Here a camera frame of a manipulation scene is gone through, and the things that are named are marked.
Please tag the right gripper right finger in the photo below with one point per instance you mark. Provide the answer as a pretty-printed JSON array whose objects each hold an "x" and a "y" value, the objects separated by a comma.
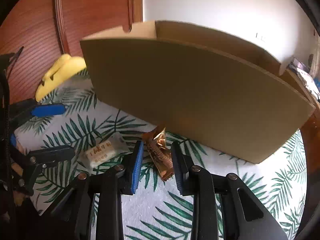
[{"x": 243, "y": 214}]

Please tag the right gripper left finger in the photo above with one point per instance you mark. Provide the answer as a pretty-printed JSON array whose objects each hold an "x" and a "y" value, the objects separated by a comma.
[{"x": 96, "y": 199}]

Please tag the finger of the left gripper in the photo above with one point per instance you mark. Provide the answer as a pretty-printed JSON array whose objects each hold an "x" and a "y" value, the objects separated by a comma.
[
  {"x": 26, "y": 168},
  {"x": 25, "y": 110}
]

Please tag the white nougat snack packet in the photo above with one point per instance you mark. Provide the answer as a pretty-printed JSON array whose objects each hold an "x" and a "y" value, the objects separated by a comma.
[{"x": 104, "y": 151}]

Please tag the brown gold snack packet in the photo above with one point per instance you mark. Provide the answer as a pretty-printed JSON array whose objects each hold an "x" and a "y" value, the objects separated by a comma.
[{"x": 156, "y": 145}]

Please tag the yellow Pikachu plush toy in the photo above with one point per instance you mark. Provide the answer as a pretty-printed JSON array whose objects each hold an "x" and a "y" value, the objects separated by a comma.
[{"x": 65, "y": 67}]

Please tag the palm leaf print bedsheet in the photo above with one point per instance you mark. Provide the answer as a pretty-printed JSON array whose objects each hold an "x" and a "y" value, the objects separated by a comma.
[{"x": 157, "y": 210}]

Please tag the wooden headboard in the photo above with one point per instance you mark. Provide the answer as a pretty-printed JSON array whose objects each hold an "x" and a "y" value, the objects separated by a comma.
[{"x": 42, "y": 30}]

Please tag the brown cardboard box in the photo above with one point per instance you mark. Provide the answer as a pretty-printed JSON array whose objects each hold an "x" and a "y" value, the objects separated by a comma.
[{"x": 204, "y": 84}]

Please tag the stacked papers on cabinet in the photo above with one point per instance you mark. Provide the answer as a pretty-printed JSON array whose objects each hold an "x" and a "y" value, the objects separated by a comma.
[{"x": 298, "y": 68}]

